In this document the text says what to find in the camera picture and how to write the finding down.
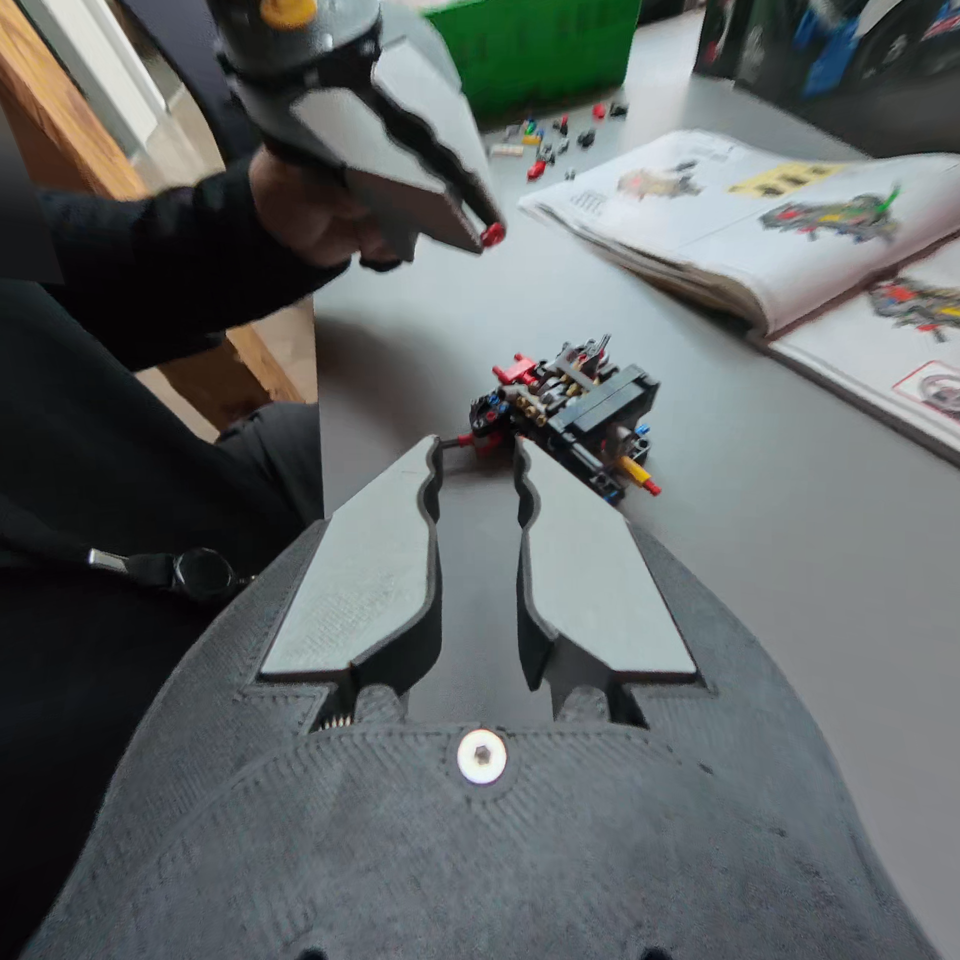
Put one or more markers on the person's left forearm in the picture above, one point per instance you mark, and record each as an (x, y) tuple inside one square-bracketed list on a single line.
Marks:
[(150, 262)]

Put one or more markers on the small red lego piece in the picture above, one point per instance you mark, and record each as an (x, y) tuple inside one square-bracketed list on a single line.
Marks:
[(492, 235)]

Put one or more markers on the black lego vehicle assembly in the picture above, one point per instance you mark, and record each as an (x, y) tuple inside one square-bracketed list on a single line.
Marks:
[(592, 405)]

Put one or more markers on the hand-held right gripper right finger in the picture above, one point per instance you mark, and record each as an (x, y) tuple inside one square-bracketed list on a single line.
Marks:
[(600, 592)]

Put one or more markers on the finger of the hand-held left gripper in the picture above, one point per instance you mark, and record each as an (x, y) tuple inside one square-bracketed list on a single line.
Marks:
[(431, 90), (375, 157)]

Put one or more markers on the pile of loose lego pieces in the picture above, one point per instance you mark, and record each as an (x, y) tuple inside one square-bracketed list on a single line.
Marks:
[(544, 142)]

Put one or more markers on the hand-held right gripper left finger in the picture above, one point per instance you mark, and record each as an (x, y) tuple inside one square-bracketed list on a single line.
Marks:
[(352, 585)]

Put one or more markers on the wooden furniture frame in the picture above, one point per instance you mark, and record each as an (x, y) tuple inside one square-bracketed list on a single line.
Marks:
[(45, 112)]

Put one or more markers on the open lego instruction booklet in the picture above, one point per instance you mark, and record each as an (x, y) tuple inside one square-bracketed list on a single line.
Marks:
[(712, 240)]

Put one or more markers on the lego set box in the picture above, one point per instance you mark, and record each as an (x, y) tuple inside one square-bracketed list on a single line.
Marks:
[(825, 60)]

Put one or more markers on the green plastic bin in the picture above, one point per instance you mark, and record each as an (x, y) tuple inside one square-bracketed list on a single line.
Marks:
[(540, 52)]

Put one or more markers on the person's left hand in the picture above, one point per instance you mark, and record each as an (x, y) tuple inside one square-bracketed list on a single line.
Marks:
[(315, 217)]

